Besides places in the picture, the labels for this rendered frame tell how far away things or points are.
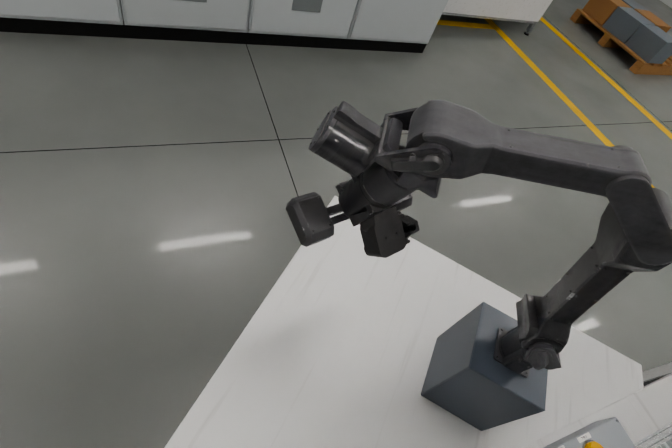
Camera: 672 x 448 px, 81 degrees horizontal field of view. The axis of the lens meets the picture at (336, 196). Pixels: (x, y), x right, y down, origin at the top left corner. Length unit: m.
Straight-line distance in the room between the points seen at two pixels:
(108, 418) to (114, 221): 0.82
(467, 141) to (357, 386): 0.61
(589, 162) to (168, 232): 1.80
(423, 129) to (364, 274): 0.63
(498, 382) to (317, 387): 0.33
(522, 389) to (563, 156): 0.47
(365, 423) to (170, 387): 1.00
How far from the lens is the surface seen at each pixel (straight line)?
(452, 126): 0.40
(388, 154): 0.40
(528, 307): 0.69
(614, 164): 0.46
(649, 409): 1.29
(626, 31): 6.17
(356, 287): 0.96
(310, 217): 0.48
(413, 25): 3.62
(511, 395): 0.80
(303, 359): 0.87
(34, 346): 1.87
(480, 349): 0.78
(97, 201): 2.15
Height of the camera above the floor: 1.67
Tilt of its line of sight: 48 degrees down
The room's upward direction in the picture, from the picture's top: 23 degrees clockwise
